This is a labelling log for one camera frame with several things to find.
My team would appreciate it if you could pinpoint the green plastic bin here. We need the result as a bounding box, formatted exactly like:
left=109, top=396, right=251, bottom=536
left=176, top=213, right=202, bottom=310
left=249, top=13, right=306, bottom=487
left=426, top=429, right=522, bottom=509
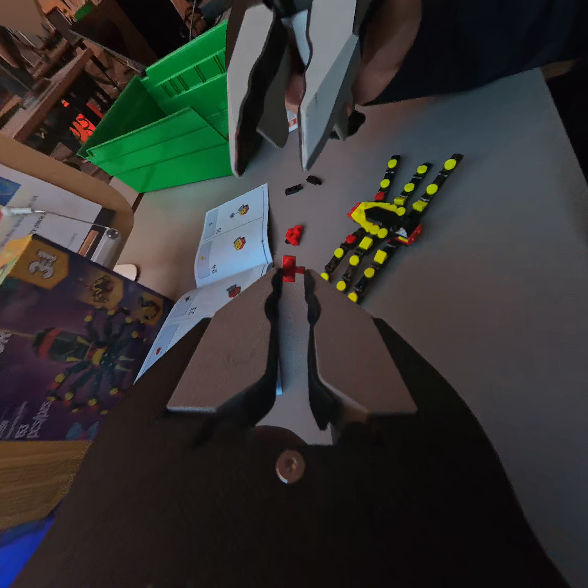
left=77, top=21, right=295, bottom=194

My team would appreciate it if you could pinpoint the open lego instruction booklet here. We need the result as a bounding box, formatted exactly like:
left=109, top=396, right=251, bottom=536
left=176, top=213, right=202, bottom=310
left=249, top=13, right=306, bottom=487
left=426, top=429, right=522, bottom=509
left=133, top=184, right=282, bottom=396

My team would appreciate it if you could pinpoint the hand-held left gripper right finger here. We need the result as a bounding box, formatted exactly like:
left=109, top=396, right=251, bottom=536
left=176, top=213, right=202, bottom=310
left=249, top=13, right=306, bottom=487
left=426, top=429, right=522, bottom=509
left=303, top=270, right=419, bottom=431

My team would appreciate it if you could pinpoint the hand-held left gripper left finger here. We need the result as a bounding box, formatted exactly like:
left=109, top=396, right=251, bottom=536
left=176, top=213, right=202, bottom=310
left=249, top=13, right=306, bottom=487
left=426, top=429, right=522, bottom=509
left=167, top=268, right=283, bottom=415

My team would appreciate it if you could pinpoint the printed task instruction sheet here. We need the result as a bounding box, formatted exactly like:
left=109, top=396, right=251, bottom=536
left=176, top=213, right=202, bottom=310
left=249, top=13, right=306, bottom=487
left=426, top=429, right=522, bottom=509
left=0, top=163, right=103, bottom=251

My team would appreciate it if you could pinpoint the person's right forearm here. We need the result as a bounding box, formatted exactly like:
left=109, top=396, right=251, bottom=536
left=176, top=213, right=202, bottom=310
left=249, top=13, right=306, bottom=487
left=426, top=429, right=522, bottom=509
left=367, top=0, right=588, bottom=107

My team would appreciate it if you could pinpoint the black yellow lego spider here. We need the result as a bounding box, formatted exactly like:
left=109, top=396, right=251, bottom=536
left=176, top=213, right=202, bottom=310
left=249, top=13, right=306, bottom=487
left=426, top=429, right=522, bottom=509
left=320, top=153, right=464, bottom=305

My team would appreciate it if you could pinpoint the wooden sheet stand board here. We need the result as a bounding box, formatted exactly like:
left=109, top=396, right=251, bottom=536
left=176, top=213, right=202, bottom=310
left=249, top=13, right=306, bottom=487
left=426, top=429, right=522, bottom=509
left=0, top=133, right=139, bottom=282

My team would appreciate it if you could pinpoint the white peg with wire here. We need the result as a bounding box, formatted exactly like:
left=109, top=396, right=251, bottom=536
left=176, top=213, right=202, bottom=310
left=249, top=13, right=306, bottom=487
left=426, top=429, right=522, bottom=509
left=0, top=205, right=121, bottom=263

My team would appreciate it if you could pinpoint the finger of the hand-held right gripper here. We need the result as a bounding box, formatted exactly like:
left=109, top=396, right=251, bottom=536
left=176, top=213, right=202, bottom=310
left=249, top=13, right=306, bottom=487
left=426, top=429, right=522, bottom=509
left=226, top=0, right=296, bottom=179
left=294, top=0, right=368, bottom=172

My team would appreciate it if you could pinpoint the purple yellow lego box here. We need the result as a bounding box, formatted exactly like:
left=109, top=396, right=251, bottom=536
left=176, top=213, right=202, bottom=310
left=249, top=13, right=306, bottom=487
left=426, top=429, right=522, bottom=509
left=0, top=233, right=176, bottom=530

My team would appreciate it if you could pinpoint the person's right hand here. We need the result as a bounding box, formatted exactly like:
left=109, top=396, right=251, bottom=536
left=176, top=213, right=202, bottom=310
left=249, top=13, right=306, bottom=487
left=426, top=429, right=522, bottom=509
left=356, top=0, right=423, bottom=107

